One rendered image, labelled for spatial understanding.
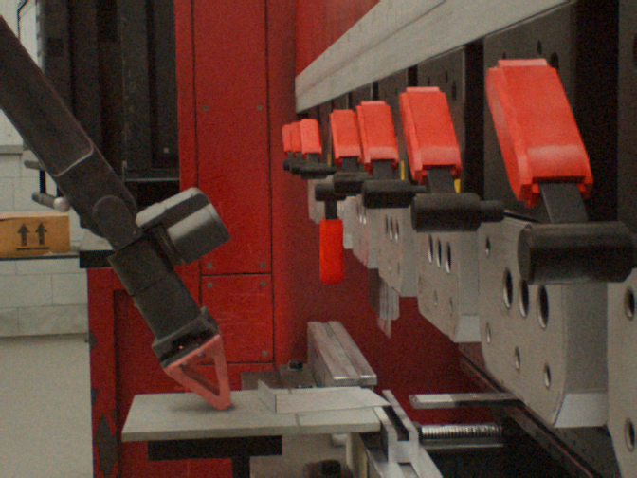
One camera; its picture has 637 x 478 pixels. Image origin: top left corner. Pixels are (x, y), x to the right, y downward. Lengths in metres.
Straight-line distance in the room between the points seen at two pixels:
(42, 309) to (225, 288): 6.09
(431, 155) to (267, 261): 1.59
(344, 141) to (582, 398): 0.53
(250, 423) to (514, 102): 0.89
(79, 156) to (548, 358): 0.83
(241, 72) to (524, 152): 1.78
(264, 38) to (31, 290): 6.16
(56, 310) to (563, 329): 7.79
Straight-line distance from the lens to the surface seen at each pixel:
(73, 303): 8.20
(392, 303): 1.26
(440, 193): 0.55
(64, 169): 1.25
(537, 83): 0.40
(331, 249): 1.13
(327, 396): 1.35
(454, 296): 0.67
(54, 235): 3.34
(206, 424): 1.25
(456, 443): 1.80
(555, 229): 0.35
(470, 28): 0.64
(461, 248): 0.65
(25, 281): 8.19
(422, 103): 0.59
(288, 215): 2.14
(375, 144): 0.77
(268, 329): 2.17
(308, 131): 1.38
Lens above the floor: 1.29
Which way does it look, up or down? 5 degrees down
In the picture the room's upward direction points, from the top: 1 degrees counter-clockwise
